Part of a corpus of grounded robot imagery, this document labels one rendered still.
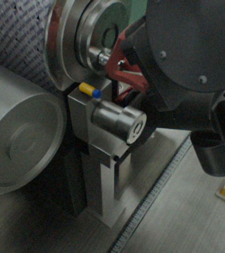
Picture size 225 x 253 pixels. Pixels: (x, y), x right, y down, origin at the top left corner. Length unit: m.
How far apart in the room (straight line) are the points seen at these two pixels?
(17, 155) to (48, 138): 0.05
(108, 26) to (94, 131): 0.12
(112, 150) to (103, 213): 0.21
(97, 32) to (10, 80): 0.10
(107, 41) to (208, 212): 0.40
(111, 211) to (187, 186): 0.16
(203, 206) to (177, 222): 0.06
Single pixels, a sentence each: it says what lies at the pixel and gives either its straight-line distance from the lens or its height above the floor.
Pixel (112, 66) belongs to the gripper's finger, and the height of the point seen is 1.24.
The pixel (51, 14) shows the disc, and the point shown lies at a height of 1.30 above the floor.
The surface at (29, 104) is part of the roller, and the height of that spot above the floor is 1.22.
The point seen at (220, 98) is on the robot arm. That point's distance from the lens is 0.38.
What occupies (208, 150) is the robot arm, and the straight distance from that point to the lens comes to 0.40.
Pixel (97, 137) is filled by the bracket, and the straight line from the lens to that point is 0.37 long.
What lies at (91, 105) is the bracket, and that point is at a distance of 0.32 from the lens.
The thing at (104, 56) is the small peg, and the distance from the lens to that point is 0.31.
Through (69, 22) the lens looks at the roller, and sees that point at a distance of 0.29.
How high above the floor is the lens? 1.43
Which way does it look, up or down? 50 degrees down
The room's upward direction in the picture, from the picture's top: straight up
